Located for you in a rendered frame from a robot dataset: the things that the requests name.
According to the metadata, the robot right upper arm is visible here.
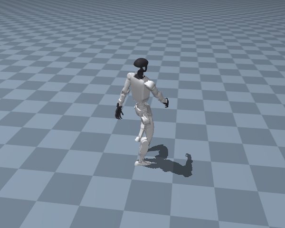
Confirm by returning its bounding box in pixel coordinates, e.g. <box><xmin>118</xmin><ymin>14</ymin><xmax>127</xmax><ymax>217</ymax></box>
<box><xmin>144</xmin><ymin>80</ymin><xmax>160</xmax><ymax>98</ymax></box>

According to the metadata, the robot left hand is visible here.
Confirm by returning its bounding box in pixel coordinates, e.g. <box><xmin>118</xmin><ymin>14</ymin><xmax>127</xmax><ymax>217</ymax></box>
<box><xmin>115</xmin><ymin>103</ymin><xmax>123</xmax><ymax>119</ymax></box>

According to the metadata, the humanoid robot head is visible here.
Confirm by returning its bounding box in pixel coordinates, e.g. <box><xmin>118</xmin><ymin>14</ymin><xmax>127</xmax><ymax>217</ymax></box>
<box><xmin>134</xmin><ymin>58</ymin><xmax>148</xmax><ymax>80</ymax></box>

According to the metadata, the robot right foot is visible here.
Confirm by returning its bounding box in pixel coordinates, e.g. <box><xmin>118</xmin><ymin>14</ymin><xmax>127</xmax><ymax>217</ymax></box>
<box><xmin>134</xmin><ymin>161</ymin><xmax>151</xmax><ymax>166</ymax></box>

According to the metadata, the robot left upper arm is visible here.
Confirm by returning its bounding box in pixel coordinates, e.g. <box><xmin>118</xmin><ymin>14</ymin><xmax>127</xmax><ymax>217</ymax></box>
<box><xmin>123</xmin><ymin>73</ymin><xmax>134</xmax><ymax>94</ymax></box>

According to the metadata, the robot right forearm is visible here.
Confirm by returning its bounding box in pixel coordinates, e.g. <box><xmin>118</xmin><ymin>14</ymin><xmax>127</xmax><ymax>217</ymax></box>
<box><xmin>157</xmin><ymin>92</ymin><xmax>167</xmax><ymax>103</ymax></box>

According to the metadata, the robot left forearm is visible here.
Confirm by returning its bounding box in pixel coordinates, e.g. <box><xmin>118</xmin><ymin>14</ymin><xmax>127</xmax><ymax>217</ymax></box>
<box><xmin>118</xmin><ymin>91</ymin><xmax>127</xmax><ymax>106</ymax></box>

